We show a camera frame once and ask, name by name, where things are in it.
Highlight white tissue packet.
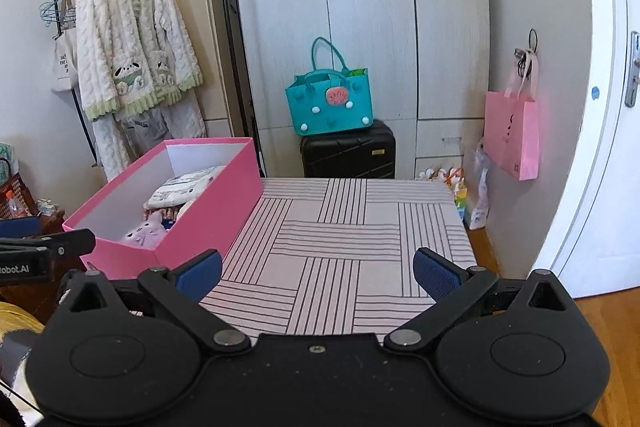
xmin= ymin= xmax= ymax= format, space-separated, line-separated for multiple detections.
xmin=145 ymin=164 xmax=226 ymax=210

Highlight teal felt tote bag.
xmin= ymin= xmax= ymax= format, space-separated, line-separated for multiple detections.
xmin=285 ymin=37 xmax=374 ymax=138

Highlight black suitcase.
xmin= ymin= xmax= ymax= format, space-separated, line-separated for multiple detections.
xmin=300 ymin=119 xmax=397 ymax=180

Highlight wall hook with hair ties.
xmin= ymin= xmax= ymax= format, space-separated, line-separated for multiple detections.
xmin=512 ymin=28 xmax=540 ymax=80

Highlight orange drink bottle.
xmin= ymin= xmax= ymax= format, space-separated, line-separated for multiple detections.
xmin=4 ymin=189 xmax=31 ymax=219

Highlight white green fleece robe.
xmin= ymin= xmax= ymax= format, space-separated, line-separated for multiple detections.
xmin=75 ymin=0 xmax=205 ymax=123

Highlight pack of small drink bottles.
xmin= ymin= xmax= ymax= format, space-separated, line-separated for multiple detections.
xmin=419 ymin=164 xmax=469 ymax=212

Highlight pink paper gift bag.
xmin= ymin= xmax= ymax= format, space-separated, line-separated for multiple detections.
xmin=482 ymin=49 xmax=541 ymax=182

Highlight clear plastic bag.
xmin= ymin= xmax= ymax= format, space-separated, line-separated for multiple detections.
xmin=469 ymin=139 xmax=491 ymax=231

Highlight white canvas tote bag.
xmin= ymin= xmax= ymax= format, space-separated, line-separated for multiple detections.
xmin=50 ymin=27 xmax=81 ymax=94

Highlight pink cardboard box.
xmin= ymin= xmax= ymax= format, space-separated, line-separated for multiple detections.
xmin=62 ymin=137 xmax=264 ymax=281

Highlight wicker basket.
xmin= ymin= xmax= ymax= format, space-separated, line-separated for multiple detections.
xmin=0 ymin=157 xmax=39 ymax=221

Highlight white fleece pajama pants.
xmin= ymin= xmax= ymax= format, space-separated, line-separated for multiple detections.
xmin=92 ymin=94 xmax=207 ymax=182

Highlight purple plush toy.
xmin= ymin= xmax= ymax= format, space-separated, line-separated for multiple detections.
xmin=120 ymin=209 xmax=169 ymax=251

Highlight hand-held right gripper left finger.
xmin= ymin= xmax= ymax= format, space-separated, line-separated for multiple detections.
xmin=60 ymin=249 xmax=252 ymax=356

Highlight striped pink tablecloth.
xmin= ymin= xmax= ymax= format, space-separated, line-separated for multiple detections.
xmin=200 ymin=177 xmax=479 ymax=341

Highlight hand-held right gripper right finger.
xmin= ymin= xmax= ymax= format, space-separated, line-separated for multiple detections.
xmin=384 ymin=248 xmax=576 ymax=353

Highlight black clothes rack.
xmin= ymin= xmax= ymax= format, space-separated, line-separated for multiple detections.
xmin=54 ymin=0 xmax=264 ymax=180

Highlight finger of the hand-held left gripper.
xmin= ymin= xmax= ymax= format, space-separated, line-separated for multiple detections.
xmin=0 ymin=228 xmax=97 ymax=258
xmin=0 ymin=216 xmax=44 ymax=239

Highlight grey wardrobe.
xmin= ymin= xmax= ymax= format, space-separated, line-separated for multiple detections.
xmin=227 ymin=0 xmax=596 ymax=228

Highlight silver door handle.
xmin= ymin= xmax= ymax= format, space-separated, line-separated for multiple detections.
xmin=624 ymin=32 xmax=640 ymax=110

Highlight white door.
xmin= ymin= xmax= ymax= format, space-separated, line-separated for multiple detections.
xmin=535 ymin=0 xmax=640 ymax=301

